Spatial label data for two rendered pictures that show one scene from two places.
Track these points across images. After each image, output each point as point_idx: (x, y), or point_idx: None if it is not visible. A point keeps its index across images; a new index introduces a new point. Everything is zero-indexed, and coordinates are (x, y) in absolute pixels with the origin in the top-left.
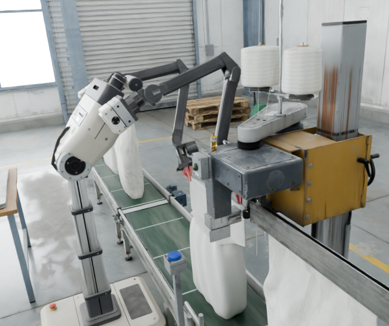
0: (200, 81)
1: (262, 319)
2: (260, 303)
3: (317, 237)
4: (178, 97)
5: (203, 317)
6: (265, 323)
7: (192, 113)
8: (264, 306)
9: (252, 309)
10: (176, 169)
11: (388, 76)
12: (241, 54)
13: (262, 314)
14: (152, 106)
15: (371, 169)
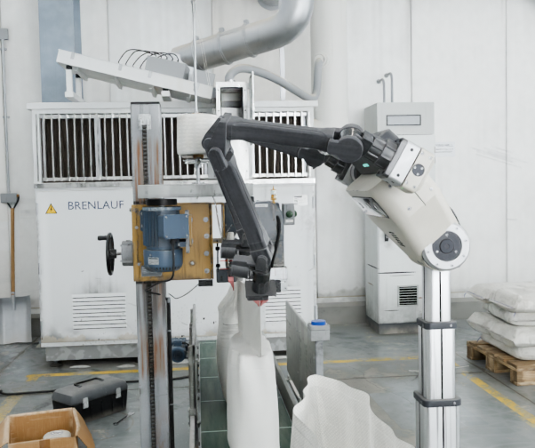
0: None
1: (220, 435)
2: (207, 444)
3: (166, 318)
4: (243, 182)
5: (285, 444)
6: (220, 432)
7: None
8: (204, 442)
9: (221, 442)
10: (275, 291)
11: None
12: (215, 120)
13: (215, 437)
14: (314, 168)
15: (114, 247)
